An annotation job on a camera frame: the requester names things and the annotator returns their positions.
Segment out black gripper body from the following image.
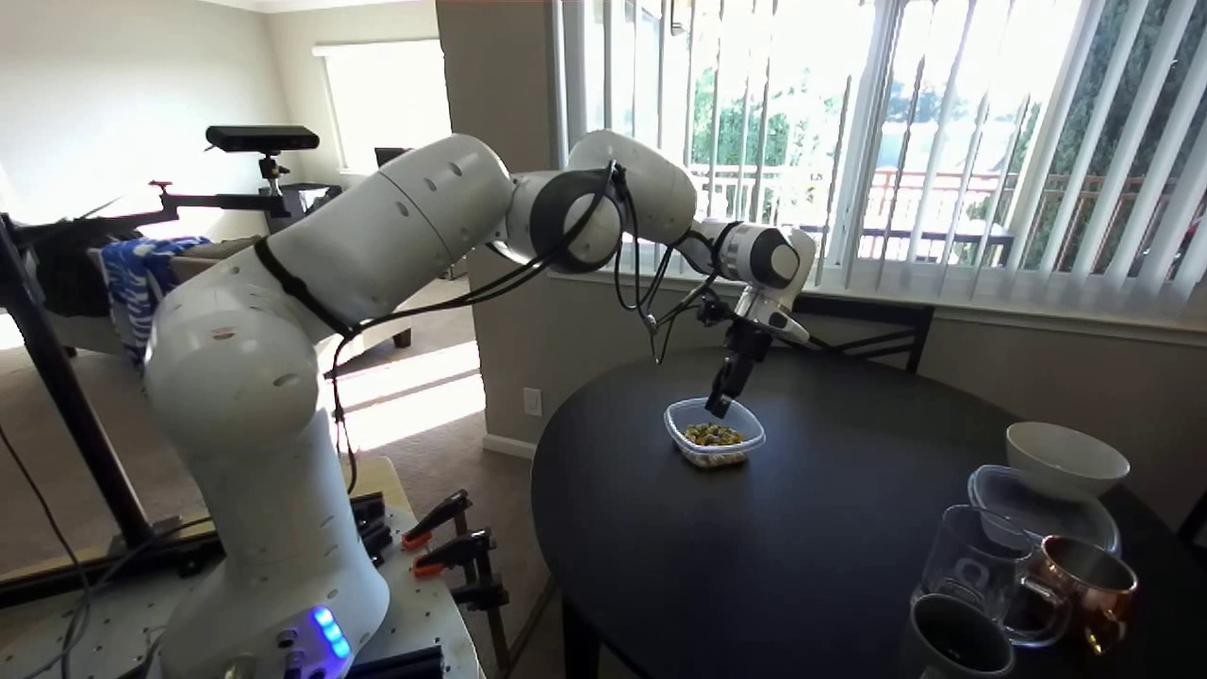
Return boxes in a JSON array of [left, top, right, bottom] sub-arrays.
[[712, 318, 774, 398]]

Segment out yellow candy pile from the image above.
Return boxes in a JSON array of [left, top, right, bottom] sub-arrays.
[[677, 423, 751, 452]]

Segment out clear plastic candy container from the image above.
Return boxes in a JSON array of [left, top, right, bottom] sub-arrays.
[[661, 392, 769, 475]]

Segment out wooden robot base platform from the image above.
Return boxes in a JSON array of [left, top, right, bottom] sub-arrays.
[[0, 452, 490, 679]]

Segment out empty clear plastic container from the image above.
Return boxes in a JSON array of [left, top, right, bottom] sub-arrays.
[[960, 459, 1124, 559]]

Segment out black chair by window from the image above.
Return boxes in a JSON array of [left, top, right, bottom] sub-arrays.
[[751, 289, 938, 377]]

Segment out clear glass cup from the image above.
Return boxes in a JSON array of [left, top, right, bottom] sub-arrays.
[[911, 503, 1029, 632]]

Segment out white vertical window blinds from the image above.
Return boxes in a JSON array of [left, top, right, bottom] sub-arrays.
[[560, 0, 1207, 308]]

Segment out dark grey mug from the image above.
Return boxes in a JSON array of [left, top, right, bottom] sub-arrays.
[[899, 591, 1017, 679]]

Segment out white ceramic bowl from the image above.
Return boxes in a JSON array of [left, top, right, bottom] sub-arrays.
[[1002, 417, 1136, 505]]

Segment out copper mug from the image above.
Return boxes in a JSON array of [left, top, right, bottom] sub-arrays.
[[1012, 532, 1141, 661]]

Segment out blue patterned bag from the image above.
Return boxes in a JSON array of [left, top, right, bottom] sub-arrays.
[[95, 232, 202, 368]]

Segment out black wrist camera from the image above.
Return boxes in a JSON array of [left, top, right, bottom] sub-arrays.
[[684, 289, 741, 334]]

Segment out orange-handled black clamp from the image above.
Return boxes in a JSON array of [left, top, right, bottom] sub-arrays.
[[401, 485, 476, 555], [409, 528, 518, 679]]

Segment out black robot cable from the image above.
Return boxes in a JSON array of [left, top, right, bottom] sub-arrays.
[[318, 161, 726, 498]]

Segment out black stereo camera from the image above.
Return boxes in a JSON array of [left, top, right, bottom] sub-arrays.
[[202, 122, 325, 159]]

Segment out black metal camera stand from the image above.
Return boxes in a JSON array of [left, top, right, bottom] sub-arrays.
[[0, 176, 343, 610]]

